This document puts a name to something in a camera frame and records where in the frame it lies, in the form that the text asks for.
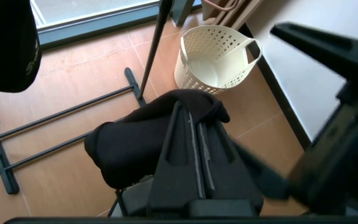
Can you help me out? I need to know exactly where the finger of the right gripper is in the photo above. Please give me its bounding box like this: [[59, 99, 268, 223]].
[[269, 21, 358, 82]]

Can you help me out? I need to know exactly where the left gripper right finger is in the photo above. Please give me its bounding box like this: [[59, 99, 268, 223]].
[[197, 119, 264, 217]]

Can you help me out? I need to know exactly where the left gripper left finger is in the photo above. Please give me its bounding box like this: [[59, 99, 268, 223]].
[[147, 101, 205, 218]]

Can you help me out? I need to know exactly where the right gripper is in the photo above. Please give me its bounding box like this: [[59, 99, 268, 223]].
[[231, 74, 358, 215]]

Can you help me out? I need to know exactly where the black garment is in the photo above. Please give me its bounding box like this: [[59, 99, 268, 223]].
[[84, 89, 231, 190]]

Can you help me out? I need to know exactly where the white laundry basket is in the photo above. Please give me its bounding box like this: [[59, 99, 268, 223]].
[[173, 24, 263, 96]]

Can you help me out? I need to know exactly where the black clothes rack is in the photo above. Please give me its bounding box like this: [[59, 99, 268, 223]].
[[0, 0, 174, 195]]

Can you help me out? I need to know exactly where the brown curtain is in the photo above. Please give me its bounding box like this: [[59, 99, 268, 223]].
[[202, 0, 264, 30]]

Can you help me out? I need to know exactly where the window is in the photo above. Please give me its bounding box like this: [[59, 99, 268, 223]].
[[29, 0, 203, 50]]

